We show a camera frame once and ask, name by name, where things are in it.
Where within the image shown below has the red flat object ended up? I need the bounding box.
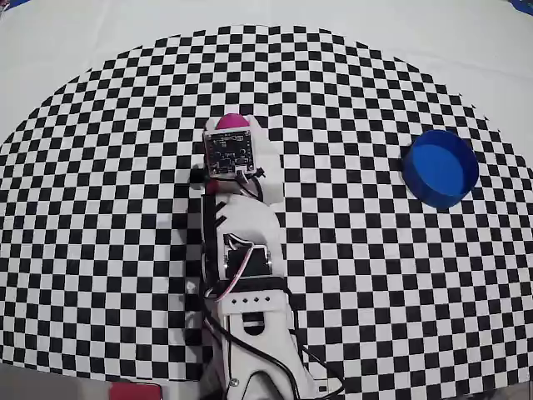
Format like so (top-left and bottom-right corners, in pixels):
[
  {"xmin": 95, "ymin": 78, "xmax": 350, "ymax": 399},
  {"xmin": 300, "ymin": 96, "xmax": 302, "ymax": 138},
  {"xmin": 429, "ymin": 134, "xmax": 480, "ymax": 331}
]
[{"xmin": 108, "ymin": 382, "xmax": 163, "ymax": 400}]

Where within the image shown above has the black white checkerboard mat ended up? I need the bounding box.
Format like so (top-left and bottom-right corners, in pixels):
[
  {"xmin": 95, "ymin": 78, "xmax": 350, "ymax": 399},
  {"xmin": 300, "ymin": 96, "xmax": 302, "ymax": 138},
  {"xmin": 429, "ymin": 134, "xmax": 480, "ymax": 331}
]
[{"xmin": 0, "ymin": 24, "xmax": 533, "ymax": 397}]

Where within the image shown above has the white red servo wire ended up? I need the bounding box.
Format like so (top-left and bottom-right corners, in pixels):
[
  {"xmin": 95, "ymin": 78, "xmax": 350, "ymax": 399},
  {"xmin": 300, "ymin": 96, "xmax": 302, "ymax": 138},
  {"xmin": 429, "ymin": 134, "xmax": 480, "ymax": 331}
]
[{"xmin": 207, "ymin": 233, "xmax": 256, "ymax": 303}]

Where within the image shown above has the black camera cable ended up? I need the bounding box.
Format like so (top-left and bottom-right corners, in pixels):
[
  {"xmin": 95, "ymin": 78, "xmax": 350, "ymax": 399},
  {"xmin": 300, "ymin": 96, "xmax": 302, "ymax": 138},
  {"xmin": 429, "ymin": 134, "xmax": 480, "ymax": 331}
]
[{"xmin": 286, "ymin": 287, "xmax": 346, "ymax": 395}]

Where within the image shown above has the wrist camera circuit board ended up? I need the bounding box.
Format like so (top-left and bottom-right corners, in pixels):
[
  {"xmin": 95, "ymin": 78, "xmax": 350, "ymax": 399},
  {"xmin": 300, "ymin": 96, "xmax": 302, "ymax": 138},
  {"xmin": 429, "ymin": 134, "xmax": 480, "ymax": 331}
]
[{"xmin": 202, "ymin": 127, "xmax": 257, "ymax": 181}]

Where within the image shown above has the pink faceted ball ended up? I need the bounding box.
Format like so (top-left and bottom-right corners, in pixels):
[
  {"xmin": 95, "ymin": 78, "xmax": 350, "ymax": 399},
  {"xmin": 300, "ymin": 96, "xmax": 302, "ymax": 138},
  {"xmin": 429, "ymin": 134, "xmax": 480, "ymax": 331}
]
[{"xmin": 215, "ymin": 112, "xmax": 250, "ymax": 131}]

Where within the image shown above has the blue round box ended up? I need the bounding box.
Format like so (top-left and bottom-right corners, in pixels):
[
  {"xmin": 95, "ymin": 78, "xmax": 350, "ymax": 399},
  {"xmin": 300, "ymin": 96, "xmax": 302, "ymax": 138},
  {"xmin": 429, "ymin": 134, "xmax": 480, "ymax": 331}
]
[{"xmin": 401, "ymin": 129, "xmax": 480, "ymax": 209}]

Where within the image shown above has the white pink gripper body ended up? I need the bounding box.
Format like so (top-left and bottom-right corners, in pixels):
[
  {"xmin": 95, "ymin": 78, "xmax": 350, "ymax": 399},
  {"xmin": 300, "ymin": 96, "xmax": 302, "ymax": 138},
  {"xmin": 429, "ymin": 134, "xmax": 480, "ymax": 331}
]
[{"xmin": 253, "ymin": 138, "xmax": 285, "ymax": 207}]

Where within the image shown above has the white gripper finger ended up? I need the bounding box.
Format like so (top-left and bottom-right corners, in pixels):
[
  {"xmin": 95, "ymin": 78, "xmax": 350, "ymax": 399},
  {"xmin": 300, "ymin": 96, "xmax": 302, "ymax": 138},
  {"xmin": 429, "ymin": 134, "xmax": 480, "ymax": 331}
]
[{"xmin": 245, "ymin": 115, "xmax": 268, "ymax": 143}]

